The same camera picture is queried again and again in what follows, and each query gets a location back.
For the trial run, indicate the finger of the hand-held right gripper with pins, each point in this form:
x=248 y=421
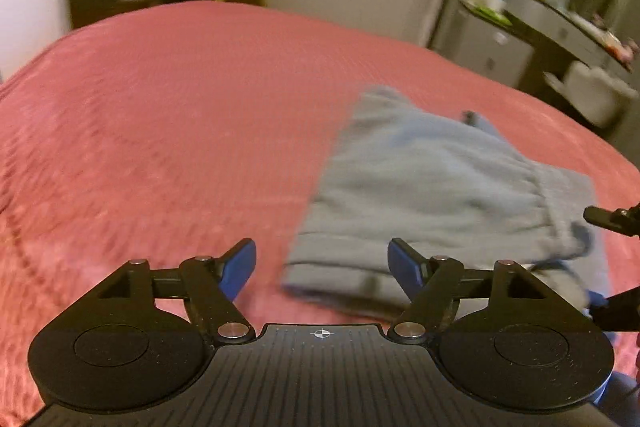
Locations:
x=620 y=309
x=612 y=218

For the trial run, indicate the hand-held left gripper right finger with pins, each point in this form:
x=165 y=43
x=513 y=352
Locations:
x=405 y=264

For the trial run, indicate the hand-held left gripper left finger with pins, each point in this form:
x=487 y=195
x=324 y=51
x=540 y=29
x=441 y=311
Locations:
x=240 y=267

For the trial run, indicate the grey fleece pants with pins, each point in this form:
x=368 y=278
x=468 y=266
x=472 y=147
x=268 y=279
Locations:
x=440 y=187

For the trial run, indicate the white shell-shaped chair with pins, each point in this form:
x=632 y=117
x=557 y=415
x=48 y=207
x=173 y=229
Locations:
x=592 y=92

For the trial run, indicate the red ribbed blanket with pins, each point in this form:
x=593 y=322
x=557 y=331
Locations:
x=150 y=132

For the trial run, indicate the dark vanity desk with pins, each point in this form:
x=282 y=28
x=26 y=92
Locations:
x=565 y=32

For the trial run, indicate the grey small cabinet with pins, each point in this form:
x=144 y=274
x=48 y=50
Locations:
x=495 y=44

